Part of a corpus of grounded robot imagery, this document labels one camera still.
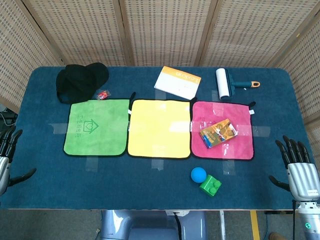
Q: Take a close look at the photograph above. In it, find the metal table leg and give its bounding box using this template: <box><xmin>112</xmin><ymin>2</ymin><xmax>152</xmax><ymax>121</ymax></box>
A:
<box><xmin>219</xmin><ymin>210</ymin><xmax>226</xmax><ymax>240</ymax></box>

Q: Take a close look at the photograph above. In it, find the blue-grey robot torso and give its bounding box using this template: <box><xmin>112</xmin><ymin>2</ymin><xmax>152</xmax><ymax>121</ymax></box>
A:
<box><xmin>99</xmin><ymin>209</ymin><xmax>208</xmax><ymax>240</ymax></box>

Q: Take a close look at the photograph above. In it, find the orange snack packet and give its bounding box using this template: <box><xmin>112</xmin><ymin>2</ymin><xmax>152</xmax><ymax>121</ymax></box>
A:
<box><xmin>199</xmin><ymin>117</ymin><xmax>239</xmax><ymax>149</ymax></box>

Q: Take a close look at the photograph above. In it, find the black cable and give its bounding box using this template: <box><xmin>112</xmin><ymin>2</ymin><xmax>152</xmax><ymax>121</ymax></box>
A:
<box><xmin>173</xmin><ymin>211</ymin><xmax>183</xmax><ymax>240</ymax></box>

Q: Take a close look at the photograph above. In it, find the yellow floor tape strip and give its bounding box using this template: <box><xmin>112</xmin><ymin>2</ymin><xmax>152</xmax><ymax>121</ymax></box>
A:
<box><xmin>249</xmin><ymin>210</ymin><xmax>262</xmax><ymax>240</ymax></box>

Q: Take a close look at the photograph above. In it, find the yellow cloth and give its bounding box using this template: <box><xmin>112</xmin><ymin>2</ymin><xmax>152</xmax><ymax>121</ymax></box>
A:
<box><xmin>126</xmin><ymin>91</ymin><xmax>192</xmax><ymax>160</ymax></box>

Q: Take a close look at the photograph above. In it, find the green cloth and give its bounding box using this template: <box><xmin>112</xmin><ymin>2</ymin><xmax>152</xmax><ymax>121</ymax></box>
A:
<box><xmin>62</xmin><ymin>99</ymin><xmax>131</xmax><ymax>158</ymax></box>

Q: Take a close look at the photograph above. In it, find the brown shoe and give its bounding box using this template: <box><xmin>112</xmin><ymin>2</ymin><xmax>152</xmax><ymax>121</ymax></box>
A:
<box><xmin>268</xmin><ymin>231</ymin><xmax>286</xmax><ymax>240</ymax></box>

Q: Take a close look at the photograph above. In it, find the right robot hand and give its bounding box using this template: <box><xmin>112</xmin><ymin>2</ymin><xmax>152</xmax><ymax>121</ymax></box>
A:
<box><xmin>268</xmin><ymin>134</ymin><xmax>320</xmax><ymax>201</ymax></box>

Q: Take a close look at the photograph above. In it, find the blue felt table cover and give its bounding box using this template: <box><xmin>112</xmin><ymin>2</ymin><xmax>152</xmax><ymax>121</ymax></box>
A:
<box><xmin>0</xmin><ymin>66</ymin><xmax>302</xmax><ymax>211</ymax></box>

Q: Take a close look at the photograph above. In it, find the pink cloth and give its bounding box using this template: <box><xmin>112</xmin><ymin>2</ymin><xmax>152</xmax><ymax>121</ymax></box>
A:
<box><xmin>190</xmin><ymin>100</ymin><xmax>257</xmax><ymax>162</ymax></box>

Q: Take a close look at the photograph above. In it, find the lint roller with teal handle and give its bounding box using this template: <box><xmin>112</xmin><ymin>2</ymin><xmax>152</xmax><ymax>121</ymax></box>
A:
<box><xmin>215</xmin><ymin>67</ymin><xmax>261</xmax><ymax>102</ymax></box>

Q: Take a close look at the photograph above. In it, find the black baseball cap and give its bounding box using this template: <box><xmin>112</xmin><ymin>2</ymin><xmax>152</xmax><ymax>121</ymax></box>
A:
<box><xmin>56</xmin><ymin>62</ymin><xmax>110</xmax><ymax>105</ymax></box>

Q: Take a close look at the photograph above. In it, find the blue ball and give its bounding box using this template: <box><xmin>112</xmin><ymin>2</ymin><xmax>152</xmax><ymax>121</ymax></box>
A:
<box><xmin>190</xmin><ymin>166</ymin><xmax>208</xmax><ymax>183</ymax></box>

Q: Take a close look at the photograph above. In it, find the white and orange booklet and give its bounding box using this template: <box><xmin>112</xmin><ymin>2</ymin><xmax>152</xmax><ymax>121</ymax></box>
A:
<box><xmin>153</xmin><ymin>65</ymin><xmax>202</xmax><ymax>100</ymax></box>

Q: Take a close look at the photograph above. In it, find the green toy building block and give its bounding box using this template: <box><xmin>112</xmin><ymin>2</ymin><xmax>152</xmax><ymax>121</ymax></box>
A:
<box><xmin>199</xmin><ymin>174</ymin><xmax>222</xmax><ymax>197</ymax></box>

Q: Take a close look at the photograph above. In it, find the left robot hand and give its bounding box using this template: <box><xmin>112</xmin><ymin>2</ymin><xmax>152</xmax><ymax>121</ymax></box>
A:
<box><xmin>0</xmin><ymin>126</ymin><xmax>37</xmax><ymax>197</ymax></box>

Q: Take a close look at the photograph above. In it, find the small red candy wrapper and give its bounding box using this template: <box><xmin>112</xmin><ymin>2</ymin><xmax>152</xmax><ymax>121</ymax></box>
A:
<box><xmin>96</xmin><ymin>89</ymin><xmax>111</xmax><ymax>101</ymax></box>

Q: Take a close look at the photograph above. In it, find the woven bamboo screen panel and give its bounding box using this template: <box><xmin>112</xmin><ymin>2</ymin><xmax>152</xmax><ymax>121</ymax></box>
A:
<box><xmin>199</xmin><ymin>0</ymin><xmax>320</xmax><ymax>68</ymax></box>
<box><xmin>119</xmin><ymin>0</ymin><xmax>220</xmax><ymax>67</ymax></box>
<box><xmin>0</xmin><ymin>0</ymin><xmax>62</xmax><ymax>113</ymax></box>
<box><xmin>21</xmin><ymin>0</ymin><xmax>132</xmax><ymax>67</ymax></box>
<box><xmin>273</xmin><ymin>32</ymin><xmax>320</xmax><ymax>151</ymax></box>

